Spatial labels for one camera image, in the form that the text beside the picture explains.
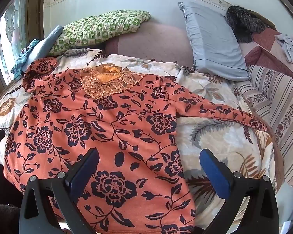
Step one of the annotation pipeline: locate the orange floral blouse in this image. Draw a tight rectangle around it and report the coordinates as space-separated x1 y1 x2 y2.
4 58 266 233

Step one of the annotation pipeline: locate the teal patterned small garment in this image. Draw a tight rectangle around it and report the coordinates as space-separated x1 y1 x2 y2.
10 39 39 80

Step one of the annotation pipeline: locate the cream leaf-print blanket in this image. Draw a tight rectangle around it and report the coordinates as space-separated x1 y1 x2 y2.
0 49 283 228

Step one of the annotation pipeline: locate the blue folded cloth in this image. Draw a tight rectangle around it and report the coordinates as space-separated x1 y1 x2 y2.
22 25 64 73

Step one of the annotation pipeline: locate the stained glass window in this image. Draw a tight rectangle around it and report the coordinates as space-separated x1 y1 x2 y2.
0 0 27 85

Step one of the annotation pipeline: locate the striped floral quilt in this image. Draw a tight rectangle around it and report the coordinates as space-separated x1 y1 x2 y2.
236 65 293 187

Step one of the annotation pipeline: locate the green checkered pillow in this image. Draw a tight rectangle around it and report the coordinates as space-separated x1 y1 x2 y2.
48 10 151 56

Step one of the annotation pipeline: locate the pink patchwork blanket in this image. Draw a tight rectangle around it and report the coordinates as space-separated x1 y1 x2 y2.
239 28 293 78

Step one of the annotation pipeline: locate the light grey small garment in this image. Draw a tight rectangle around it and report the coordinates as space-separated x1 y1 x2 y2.
275 34 293 63

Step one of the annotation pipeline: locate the light blue pillow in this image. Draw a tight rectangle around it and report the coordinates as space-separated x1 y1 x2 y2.
178 2 249 82

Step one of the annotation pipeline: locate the mauve bed sheet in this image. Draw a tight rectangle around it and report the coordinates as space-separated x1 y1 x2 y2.
105 22 194 68

